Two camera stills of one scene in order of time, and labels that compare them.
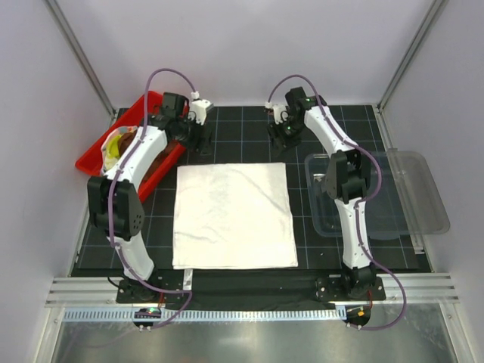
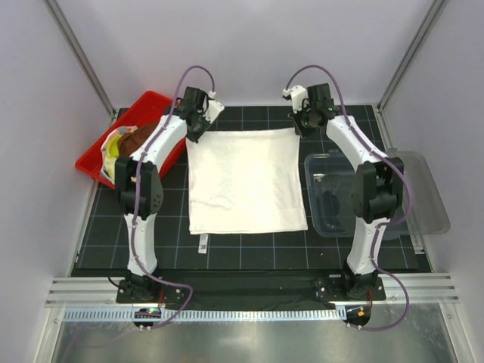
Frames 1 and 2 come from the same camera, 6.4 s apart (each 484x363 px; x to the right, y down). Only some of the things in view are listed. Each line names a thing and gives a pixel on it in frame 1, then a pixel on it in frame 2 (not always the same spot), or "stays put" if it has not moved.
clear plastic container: [408, 203] stays put
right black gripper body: [287, 132] → [303, 119]
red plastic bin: [147, 105] stays put
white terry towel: [233, 215] stays put
